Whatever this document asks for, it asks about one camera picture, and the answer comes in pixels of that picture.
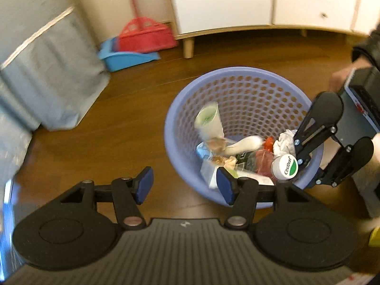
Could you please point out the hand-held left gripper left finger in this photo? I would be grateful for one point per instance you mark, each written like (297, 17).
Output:
(144, 184)

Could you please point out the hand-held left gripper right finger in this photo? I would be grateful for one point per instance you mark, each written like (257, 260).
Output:
(224, 184)

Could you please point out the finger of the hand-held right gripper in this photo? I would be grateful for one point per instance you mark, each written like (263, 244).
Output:
(338, 169)
(302, 145)

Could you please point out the white green medicine box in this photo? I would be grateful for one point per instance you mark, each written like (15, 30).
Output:
(209, 173)

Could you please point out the white tissue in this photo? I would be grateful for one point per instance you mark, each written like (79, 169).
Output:
(283, 142)

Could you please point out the golden wrapper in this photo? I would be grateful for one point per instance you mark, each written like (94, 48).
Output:
(222, 160)

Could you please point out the clear bottle white cap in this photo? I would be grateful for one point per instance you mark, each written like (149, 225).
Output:
(285, 167)

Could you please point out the blue white packet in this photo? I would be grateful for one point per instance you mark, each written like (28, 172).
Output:
(204, 151)

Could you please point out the white paper cup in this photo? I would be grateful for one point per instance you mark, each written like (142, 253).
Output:
(212, 124)

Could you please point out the purple plastic mesh basket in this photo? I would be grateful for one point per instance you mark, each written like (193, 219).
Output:
(246, 77)

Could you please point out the person's right forearm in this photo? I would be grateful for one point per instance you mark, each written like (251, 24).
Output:
(366, 47)

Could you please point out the person's right hand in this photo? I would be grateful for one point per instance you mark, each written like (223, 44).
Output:
(340, 79)

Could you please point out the orange crumpled wrapper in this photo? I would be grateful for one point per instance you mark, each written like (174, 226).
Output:
(268, 142)

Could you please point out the yellow object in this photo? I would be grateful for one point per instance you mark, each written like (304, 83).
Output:
(374, 237)

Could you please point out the blue dustpan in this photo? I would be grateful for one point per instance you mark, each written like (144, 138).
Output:
(124, 61)

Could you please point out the grey-blue bed cover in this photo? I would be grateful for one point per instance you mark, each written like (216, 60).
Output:
(50, 74)

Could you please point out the red broom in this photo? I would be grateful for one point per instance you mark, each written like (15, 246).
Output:
(145, 38)

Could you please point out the white wooden sideboard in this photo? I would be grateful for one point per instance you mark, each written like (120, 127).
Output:
(222, 3)

